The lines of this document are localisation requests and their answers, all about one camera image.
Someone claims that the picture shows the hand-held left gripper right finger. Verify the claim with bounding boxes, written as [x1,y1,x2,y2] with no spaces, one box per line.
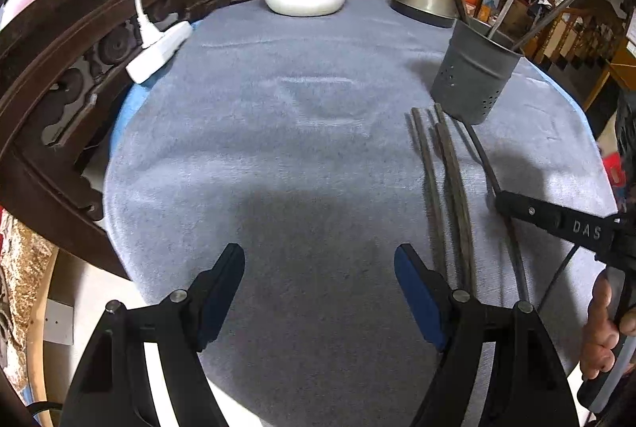
[394,243,580,427]

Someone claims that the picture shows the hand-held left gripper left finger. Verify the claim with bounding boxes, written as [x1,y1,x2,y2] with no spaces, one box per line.
[60,242,246,427]

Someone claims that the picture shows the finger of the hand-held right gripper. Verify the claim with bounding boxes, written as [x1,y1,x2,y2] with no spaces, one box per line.
[494,191,562,237]

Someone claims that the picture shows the grey perforated metal utensil holder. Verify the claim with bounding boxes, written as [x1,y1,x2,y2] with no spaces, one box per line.
[430,19,526,126]

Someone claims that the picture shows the person's right hand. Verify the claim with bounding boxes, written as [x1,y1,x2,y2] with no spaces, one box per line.
[582,275,627,381]

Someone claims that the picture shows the red plastic chair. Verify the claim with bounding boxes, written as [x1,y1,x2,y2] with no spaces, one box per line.
[601,151,628,199]

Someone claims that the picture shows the grey table cloth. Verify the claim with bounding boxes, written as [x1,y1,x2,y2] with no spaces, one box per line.
[102,0,619,413]

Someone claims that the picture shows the wooden staircase railing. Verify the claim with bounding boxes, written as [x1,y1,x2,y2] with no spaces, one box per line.
[527,0,627,75]

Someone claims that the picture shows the golden woven sack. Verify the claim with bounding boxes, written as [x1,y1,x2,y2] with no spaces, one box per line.
[0,218,58,358]

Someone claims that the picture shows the blue table cover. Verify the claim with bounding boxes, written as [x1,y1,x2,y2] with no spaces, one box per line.
[107,17,597,170]

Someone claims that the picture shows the white power strip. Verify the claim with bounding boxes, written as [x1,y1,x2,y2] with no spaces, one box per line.
[125,21,194,84]

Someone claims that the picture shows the dark carved wooden sideboard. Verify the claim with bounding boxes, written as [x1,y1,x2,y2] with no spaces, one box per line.
[0,0,279,281]

